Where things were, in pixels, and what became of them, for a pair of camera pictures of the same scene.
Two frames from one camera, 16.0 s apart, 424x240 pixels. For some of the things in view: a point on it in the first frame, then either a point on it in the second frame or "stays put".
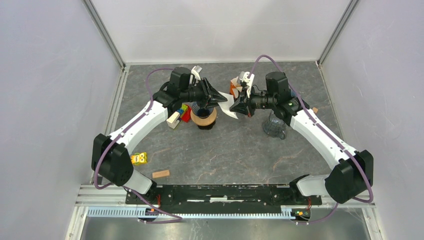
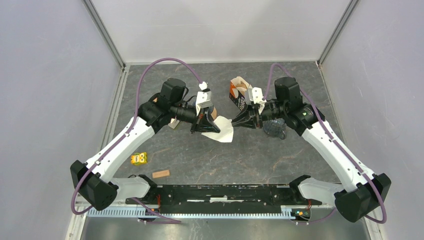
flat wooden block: x=160 y=174 stays put
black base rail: x=221 y=199 stays put
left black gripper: x=209 y=94 → x=204 y=122
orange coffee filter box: x=235 y=86 stays put
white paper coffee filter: x=225 y=106 → x=226 y=127
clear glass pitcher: x=274 y=126 stays put
